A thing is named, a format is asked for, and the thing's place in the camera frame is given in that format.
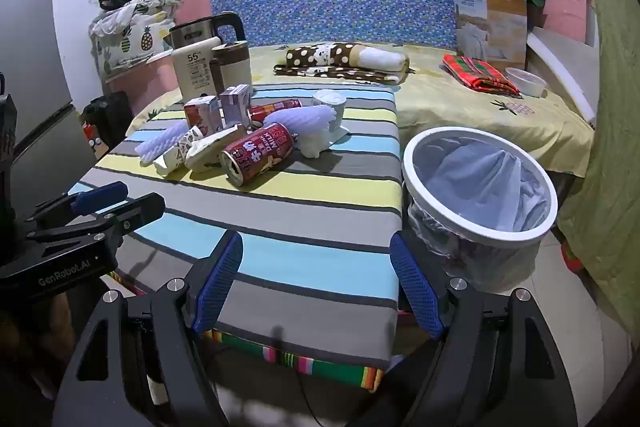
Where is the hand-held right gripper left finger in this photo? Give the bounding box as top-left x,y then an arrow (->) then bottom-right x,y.
52,229 -> 244,427

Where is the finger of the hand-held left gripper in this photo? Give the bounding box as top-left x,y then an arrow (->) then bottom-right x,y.
32,181 -> 130,228
25,193 -> 167,248

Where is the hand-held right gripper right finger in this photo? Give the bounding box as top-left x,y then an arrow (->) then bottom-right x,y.
389,229 -> 581,427

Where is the patterned paper cup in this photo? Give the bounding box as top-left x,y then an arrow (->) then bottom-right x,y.
152,127 -> 206,178

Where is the white round trash bin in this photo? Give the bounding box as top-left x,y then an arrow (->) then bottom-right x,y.
401,126 -> 558,293

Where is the cream drink carton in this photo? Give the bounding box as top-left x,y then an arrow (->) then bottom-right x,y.
185,124 -> 246,172

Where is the red drink carton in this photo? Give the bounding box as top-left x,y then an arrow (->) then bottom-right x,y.
183,96 -> 223,135

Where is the clear plastic bin liner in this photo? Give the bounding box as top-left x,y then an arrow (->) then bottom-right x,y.
406,132 -> 551,293

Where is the large red drink can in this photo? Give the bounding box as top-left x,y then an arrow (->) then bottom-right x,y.
220,122 -> 296,186

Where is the purple drink carton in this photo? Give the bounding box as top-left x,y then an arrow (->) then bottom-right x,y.
219,84 -> 253,130

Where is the small red drink can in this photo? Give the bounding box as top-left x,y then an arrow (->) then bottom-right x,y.
248,99 -> 301,125

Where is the white paper cup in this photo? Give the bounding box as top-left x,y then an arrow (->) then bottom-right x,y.
312,89 -> 348,128

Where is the black bag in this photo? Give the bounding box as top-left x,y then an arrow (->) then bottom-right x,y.
80,92 -> 132,155

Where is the striped tablecloth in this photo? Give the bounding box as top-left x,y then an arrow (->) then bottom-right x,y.
67,84 -> 403,370

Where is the rainbow striped cloth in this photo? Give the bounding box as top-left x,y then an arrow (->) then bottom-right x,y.
107,272 -> 386,393

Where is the pink cabinet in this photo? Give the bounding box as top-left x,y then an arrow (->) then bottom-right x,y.
104,56 -> 186,118

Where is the white thermos bottle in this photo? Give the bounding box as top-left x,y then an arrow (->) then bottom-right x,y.
171,36 -> 223,100

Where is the grey refrigerator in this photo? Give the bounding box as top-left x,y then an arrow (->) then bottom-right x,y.
0,0 -> 96,218

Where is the red green item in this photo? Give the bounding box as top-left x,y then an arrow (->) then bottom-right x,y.
560,239 -> 582,274

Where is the pineapple print cloth pile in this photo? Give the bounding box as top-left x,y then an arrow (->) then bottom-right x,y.
89,0 -> 186,82

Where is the beige brown thermal cup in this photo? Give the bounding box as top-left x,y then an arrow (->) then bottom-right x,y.
210,41 -> 252,95

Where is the yellow bedsheet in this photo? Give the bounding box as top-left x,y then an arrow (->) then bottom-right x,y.
125,42 -> 596,178

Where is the stainless steel kettle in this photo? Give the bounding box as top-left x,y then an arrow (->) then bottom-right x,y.
167,12 -> 247,52

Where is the red plaid cloth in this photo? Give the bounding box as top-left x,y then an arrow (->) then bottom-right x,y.
442,54 -> 523,98

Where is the white plastic bowl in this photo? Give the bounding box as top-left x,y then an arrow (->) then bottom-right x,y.
504,67 -> 546,98

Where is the brown polka dot blanket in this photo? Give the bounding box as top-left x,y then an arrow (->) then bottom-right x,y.
273,41 -> 411,85

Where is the white board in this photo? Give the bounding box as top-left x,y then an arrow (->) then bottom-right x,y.
527,29 -> 598,128

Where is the green curtain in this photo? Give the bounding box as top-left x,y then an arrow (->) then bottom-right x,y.
555,0 -> 640,338

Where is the bedding package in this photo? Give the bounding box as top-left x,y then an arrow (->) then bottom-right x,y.
452,0 -> 530,72

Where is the black cable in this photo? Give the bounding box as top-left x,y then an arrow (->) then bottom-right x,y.
294,369 -> 321,427

